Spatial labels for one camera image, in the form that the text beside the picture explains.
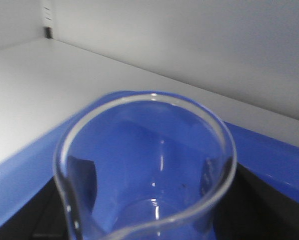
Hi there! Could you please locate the clear glass beaker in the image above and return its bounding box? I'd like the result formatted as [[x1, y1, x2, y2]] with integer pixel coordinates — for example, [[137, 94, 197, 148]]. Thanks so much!
[[53, 91, 237, 240]]

